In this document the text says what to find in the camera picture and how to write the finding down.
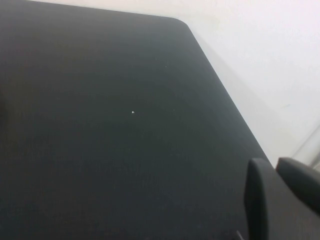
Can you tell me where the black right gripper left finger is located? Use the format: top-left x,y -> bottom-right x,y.
243,158 -> 320,240

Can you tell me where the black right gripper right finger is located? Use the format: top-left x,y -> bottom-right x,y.
275,156 -> 320,219

